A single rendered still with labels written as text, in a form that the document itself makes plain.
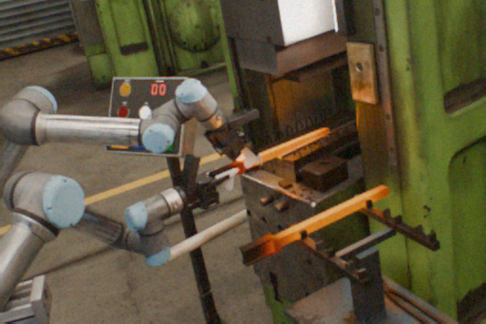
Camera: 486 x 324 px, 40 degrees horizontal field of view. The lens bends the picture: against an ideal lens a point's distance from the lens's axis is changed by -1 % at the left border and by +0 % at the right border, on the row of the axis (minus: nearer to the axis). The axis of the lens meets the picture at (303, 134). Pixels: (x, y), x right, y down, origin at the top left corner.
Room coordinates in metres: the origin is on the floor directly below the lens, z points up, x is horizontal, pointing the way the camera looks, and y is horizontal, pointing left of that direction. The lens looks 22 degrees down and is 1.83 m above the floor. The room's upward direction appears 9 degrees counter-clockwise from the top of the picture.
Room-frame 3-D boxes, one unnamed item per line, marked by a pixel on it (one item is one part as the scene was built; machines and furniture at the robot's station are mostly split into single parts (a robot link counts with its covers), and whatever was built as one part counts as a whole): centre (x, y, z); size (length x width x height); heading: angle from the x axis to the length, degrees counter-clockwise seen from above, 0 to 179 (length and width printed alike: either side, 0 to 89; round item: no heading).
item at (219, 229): (2.17, 0.39, 0.62); 0.44 x 0.05 x 0.05; 128
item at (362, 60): (1.79, -0.19, 1.27); 0.09 x 0.02 x 0.17; 38
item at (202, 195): (1.75, 0.34, 0.99); 0.12 x 0.08 x 0.09; 128
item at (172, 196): (1.70, 0.40, 1.00); 0.08 x 0.05 x 0.08; 38
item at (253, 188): (2.05, -0.10, 0.69); 0.56 x 0.38 x 0.45; 128
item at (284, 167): (2.08, -0.06, 0.96); 0.42 x 0.20 x 0.09; 128
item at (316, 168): (1.85, -0.05, 0.95); 0.12 x 0.08 x 0.06; 128
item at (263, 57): (2.08, -0.06, 1.32); 0.42 x 0.20 x 0.10; 128
